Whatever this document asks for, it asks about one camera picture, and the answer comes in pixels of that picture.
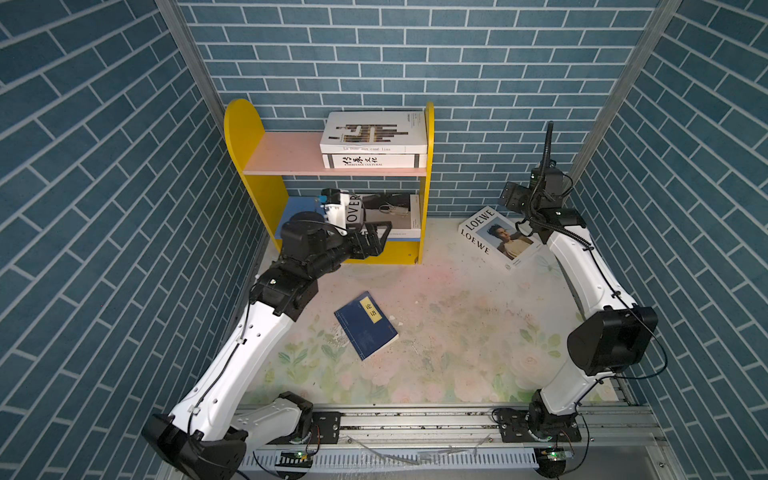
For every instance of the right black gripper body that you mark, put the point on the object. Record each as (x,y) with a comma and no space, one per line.
(519,200)

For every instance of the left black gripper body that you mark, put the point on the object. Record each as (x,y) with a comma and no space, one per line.
(353,250)

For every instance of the white LOVER book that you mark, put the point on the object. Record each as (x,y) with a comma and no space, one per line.
(402,210)

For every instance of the white LOEWE book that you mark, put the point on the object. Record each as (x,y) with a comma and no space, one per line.
(496,239)

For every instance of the navy blue book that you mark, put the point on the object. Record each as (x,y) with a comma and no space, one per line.
(366,326)

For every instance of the Heritage Cultural book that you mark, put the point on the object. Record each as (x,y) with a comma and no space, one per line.
(374,161)

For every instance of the white brown-pattern book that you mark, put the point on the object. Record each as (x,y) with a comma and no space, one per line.
(384,132)

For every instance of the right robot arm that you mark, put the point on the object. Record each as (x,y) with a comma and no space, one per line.
(616,329)

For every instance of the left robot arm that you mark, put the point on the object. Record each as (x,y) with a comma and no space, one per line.
(201,437)

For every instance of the yellow pink blue bookshelf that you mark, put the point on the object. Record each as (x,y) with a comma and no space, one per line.
(263,159)

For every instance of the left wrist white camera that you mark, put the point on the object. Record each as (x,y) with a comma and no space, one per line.
(334,203)

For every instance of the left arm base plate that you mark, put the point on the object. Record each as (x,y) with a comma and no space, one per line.
(321,427)

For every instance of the aluminium front rail frame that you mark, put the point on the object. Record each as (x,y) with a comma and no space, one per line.
(618,442)

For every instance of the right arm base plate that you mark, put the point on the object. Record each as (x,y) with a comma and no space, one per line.
(519,426)

